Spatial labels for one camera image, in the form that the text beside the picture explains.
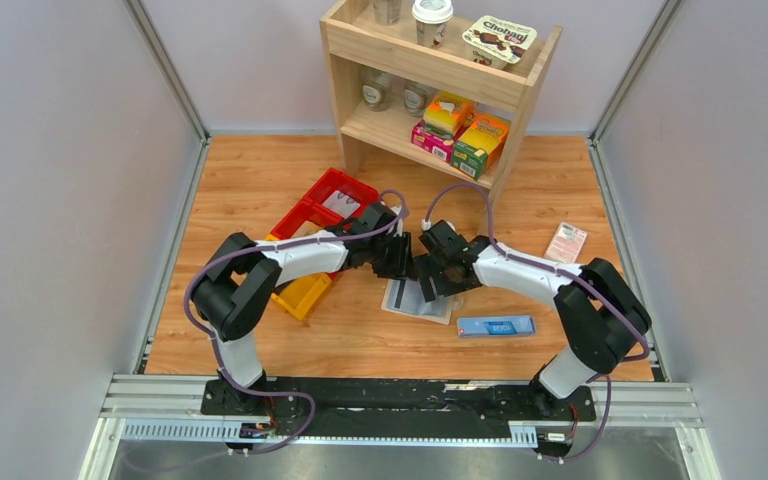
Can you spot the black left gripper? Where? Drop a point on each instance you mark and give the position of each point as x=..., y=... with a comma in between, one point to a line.
x=393, y=258

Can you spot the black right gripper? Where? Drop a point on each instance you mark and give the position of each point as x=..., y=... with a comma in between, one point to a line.
x=432, y=276

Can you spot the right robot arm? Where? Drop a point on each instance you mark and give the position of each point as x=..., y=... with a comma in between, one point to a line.
x=601, y=316

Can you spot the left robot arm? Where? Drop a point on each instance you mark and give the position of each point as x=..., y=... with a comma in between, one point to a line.
x=227, y=298

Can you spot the blue gum pack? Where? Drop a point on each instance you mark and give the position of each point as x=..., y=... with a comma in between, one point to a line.
x=502, y=326

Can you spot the red plastic bin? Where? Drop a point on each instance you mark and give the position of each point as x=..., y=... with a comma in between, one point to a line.
x=340, y=195
x=304, y=218

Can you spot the yellow plastic bin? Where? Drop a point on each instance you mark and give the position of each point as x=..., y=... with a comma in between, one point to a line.
x=300, y=296

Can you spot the pink orange juice carton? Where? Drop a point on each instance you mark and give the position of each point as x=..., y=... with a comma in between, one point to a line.
x=445, y=119

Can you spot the green yellow juice carton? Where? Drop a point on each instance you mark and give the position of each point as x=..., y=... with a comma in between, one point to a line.
x=480, y=145

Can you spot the pink snack packet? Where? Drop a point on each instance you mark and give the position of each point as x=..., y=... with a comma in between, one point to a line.
x=566, y=244

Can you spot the right glass water bottle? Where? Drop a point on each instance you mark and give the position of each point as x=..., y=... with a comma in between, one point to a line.
x=417, y=97

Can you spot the Chobani yogurt cup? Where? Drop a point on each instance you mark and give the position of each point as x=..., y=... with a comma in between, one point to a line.
x=497, y=43

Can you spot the paper coffee cup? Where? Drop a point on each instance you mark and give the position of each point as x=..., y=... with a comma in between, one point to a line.
x=432, y=17

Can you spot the metal can on shelf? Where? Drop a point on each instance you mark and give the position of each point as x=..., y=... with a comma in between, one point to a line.
x=387, y=12

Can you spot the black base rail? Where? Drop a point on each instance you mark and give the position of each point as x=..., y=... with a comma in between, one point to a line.
x=396, y=408

